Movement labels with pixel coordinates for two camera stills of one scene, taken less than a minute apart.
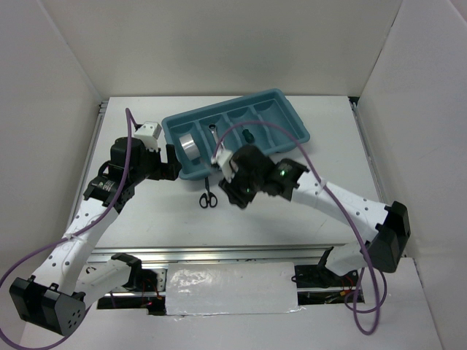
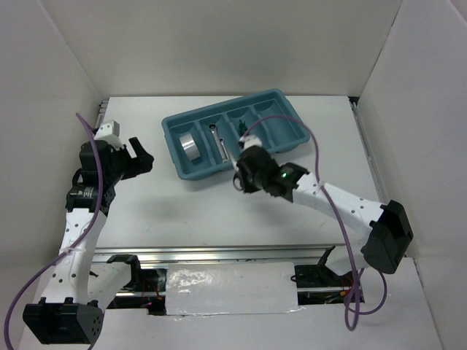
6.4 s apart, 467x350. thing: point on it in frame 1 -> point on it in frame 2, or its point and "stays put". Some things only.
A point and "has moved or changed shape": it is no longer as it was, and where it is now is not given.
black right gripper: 235,195 -> 248,187
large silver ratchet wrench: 214,132 stays put
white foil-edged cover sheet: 212,289 stays put
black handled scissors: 210,197 has moved or changed shape
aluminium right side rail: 370,149 stays put
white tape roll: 190,146 stays put
